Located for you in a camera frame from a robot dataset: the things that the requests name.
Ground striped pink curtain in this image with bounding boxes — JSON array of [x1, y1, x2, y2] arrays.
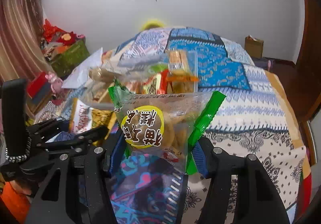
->
[[1, 0, 52, 82]]

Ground white pillow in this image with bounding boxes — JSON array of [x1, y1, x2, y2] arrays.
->
[[62, 48, 103, 89]]

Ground brown wooden door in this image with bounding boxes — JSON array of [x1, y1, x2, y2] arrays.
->
[[293, 0, 321, 122]]

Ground green edged pastry bag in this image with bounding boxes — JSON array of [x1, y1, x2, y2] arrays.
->
[[108, 80, 226, 175]]

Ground brown biscuit roll pack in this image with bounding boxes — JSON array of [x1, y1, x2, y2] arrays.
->
[[89, 67, 120, 83]]

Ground yellow white snack bag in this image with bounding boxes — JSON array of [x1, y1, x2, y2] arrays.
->
[[69, 98, 116, 146]]

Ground patchwork blue quilt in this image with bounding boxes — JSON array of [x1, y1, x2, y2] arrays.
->
[[32, 26, 312, 224]]

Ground clear plastic storage box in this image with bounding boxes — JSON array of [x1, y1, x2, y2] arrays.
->
[[80, 50, 199, 109]]

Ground pink plush toy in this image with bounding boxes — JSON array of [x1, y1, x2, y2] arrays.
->
[[45, 72, 63, 94]]

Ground red and grey box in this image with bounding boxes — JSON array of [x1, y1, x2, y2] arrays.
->
[[27, 72, 52, 105]]

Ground red noodle snack packet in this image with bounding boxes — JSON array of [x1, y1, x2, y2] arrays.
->
[[141, 69, 169, 95]]

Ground green jelly cup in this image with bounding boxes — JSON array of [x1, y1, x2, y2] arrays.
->
[[147, 62, 168, 74]]

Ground yellow round object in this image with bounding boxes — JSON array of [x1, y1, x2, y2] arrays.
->
[[140, 19, 166, 31]]

